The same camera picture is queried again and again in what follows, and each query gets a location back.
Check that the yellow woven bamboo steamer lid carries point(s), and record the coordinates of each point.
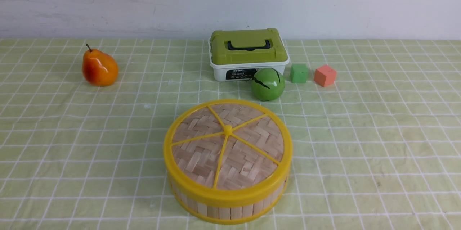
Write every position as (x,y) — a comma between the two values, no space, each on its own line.
(228,153)

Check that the yellow bamboo steamer basket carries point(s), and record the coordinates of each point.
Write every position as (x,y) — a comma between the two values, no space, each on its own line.
(228,215)

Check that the green round fruit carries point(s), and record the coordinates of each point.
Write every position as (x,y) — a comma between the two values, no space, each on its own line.
(267,84)

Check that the green lidded white storage box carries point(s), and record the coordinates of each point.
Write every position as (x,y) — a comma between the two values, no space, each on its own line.
(237,54)

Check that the green foam cube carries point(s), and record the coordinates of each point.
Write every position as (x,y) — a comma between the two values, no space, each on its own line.
(299,73)

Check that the orange foam cube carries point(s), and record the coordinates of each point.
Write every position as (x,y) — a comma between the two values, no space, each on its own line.
(325,76)

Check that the orange yellow pear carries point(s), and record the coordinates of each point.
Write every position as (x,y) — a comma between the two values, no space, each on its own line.
(98,68)

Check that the green checkered tablecloth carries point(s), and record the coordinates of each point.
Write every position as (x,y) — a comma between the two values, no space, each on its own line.
(378,150)

